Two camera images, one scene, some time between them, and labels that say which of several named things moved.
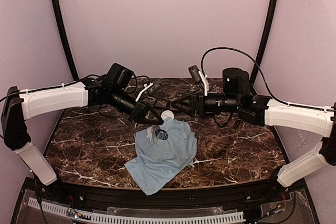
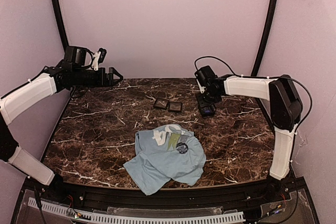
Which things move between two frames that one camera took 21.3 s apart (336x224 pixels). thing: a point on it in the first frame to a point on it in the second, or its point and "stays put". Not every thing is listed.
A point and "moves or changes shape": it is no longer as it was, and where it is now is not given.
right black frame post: (270, 24) stays put
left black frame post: (55, 2) stays put
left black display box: (161, 103) stays put
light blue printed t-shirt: (163, 148) moves or changes shape
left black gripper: (138, 109) to (102, 77)
